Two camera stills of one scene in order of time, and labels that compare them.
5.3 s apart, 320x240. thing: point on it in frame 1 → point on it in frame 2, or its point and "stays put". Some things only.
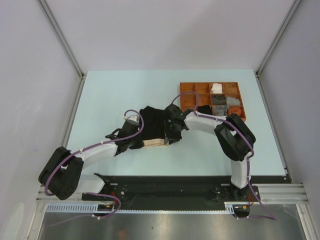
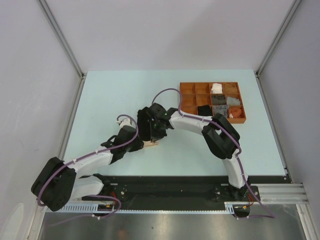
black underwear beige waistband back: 154,126 stays put
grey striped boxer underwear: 220,110 stays put
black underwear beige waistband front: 205,109 stays put
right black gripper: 168,136 → 155,135
